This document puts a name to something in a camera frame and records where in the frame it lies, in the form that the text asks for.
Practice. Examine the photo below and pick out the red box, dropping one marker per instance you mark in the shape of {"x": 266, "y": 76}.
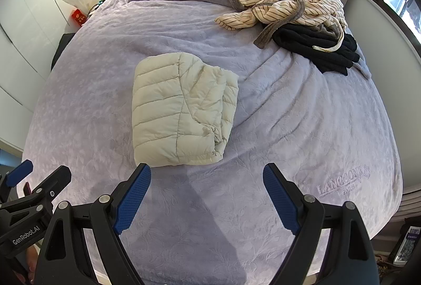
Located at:
{"x": 78, "y": 17}

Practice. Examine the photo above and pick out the cream quilted down jacket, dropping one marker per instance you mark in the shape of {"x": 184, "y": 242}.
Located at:
{"x": 164, "y": 107}

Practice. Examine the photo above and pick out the lilac plush blanket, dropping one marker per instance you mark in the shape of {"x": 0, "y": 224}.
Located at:
{"x": 296, "y": 123}

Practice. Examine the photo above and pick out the cream striped robe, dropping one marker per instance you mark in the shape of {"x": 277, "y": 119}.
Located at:
{"x": 263, "y": 12}

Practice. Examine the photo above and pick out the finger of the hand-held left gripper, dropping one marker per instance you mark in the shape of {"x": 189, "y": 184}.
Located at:
{"x": 19, "y": 171}
{"x": 49, "y": 186}

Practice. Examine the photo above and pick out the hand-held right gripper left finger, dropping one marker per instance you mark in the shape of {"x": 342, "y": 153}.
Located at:
{"x": 131, "y": 199}

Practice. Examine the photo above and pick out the person's left hand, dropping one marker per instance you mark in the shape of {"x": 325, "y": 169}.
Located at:
{"x": 31, "y": 268}

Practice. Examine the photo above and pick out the black knit garment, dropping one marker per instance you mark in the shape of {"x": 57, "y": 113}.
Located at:
{"x": 312, "y": 48}

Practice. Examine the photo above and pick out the white wardrobe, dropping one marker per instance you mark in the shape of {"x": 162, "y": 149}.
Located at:
{"x": 23, "y": 41}

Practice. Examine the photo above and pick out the printed booklet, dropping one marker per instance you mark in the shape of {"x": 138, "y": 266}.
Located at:
{"x": 408, "y": 245}

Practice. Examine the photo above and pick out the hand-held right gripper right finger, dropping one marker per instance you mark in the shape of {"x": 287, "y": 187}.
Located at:
{"x": 281, "y": 199}

